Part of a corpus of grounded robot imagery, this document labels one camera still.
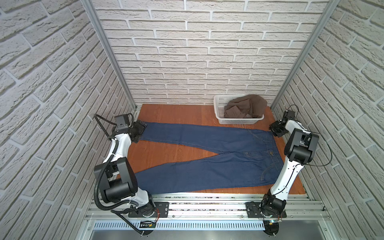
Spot white plastic laundry basket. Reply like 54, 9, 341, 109
214, 95, 268, 125

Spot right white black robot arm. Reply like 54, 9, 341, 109
246, 110, 320, 219

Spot aluminium corner post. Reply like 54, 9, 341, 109
82, 0, 138, 112
271, 0, 340, 111

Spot brown trousers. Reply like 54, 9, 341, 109
224, 95, 268, 119

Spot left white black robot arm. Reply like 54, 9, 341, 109
94, 114, 159, 218

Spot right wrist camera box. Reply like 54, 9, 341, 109
283, 110, 296, 119

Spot left aluminium corner post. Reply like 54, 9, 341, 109
82, 0, 138, 112

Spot aluminium mounting rail frame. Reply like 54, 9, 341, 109
70, 193, 340, 240

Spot blue denim jeans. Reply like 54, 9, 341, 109
133, 121, 285, 195

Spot right aluminium corner post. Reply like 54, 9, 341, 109
271, 0, 340, 111

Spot right thin black cable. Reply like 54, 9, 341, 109
266, 104, 333, 230

